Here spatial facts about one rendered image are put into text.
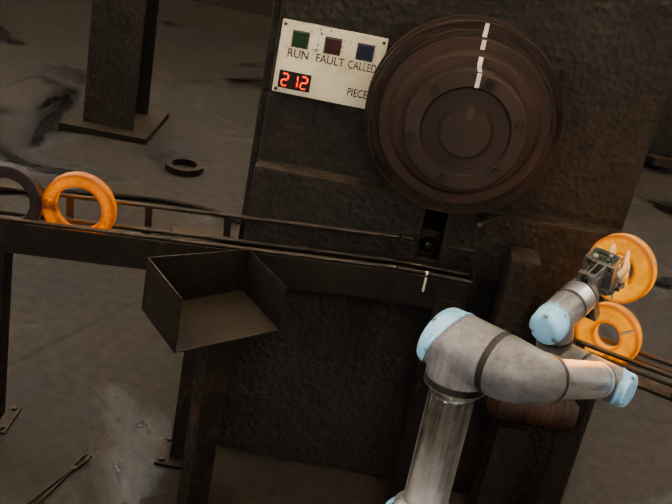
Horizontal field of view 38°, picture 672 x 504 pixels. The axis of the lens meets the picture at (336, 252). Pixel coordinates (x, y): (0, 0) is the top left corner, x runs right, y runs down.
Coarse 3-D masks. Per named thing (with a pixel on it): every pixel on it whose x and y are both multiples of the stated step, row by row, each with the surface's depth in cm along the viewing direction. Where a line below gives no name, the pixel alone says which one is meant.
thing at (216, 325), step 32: (160, 256) 229; (192, 256) 233; (224, 256) 238; (256, 256) 238; (160, 288) 222; (192, 288) 237; (224, 288) 242; (256, 288) 238; (160, 320) 223; (192, 320) 230; (224, 320) 231; (256, 320) 233; (224, 352) 234; (224, 384) 239; (192, 416) 243; (192, 448) 245; (192, 480) 247
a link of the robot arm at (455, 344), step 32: (448, 320) 174; (480, 320) 175; (448, 352) 172; (480, 352) 169; (448, 384) 174; (480, 384) 170; (448, 416) 177; (416, 448) 184; (448, 448) 180; (416, 480) 184; (448, 480) 183
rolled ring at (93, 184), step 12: (60, 180) 248; (72, 180) 248; (84, 180) 247; (96, 180) 248; (48, 192) 250; (60, 192) 250; (96, 192) 249; (108, 192) 249; (48, 204) 251; (108, 204) 250; (48, 216) 252; (60, 216) 254; (108, 216) 251; (108, 228) 252
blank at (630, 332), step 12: (600, 312) 235; (612, 312) 233; (624, 312) 232; (588, 324) 238; (612, 324) 234; (624, 324) 232; (636, 324) 232; (576, 336) 241; (588, 336) 239; (624, 336) 233; (636, 336) 231; (588, 348) 239; (612, 348) 236; (624, 348) 234; (636, 348) 232
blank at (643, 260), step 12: (600, 240) 224; (612, 240) 222; (624, 240) 220; (636, 240) 219; (624, 252) 221; (636, 252) 219; (648, 252) 218; (636, 264) 219; (648, 264) 218; (636, 276) 220; (648, 276) 218; (624, 288) 222; (636, 288) 220; (648, 288) 219; (612, 300) 225; (624, 300) 223
